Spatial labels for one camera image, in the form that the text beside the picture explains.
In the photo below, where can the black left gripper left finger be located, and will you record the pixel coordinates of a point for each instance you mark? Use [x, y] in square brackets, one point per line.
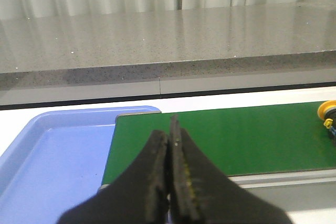
[138, 195]

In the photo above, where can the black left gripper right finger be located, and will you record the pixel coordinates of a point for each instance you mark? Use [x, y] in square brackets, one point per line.
[201, 193]

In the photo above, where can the yellow push button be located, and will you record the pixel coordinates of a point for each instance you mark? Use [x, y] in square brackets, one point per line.
[326, 112]

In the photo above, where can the blue plastic tray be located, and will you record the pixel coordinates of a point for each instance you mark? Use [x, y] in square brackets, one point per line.
[56, 162]

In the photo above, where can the green conveyor belt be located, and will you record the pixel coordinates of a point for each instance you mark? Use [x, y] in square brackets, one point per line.
[239, 141]

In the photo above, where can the grey stone counter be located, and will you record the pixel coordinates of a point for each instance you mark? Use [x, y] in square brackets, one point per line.
[68, 59]

